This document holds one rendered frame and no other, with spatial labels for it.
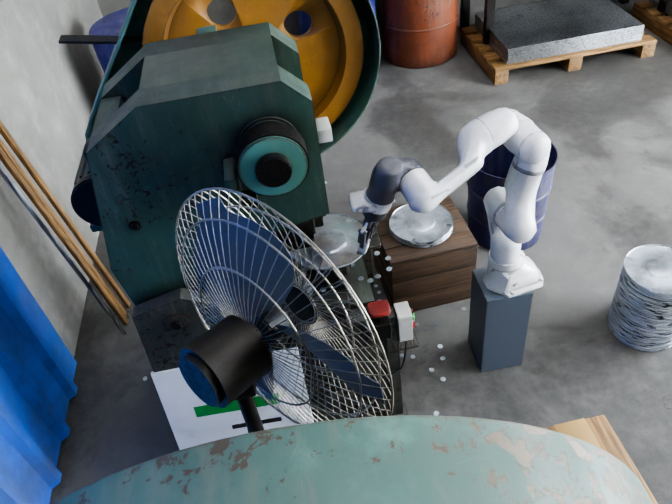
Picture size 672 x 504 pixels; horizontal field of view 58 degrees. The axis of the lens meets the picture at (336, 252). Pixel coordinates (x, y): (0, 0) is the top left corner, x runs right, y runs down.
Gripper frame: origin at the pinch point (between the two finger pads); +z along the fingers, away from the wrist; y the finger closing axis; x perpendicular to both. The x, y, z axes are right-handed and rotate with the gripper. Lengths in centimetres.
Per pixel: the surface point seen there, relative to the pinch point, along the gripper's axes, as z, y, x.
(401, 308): 13.8, -4.0, -21.1
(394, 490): -110, -104, -42
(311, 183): -32.2, -16.0, 15.3
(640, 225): 58, 151, -92
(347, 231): 7.9, 7.6, 9.8
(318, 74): -27, 33, 45
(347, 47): -39, 37, 38
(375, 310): 1.2, -18.6, -16.1
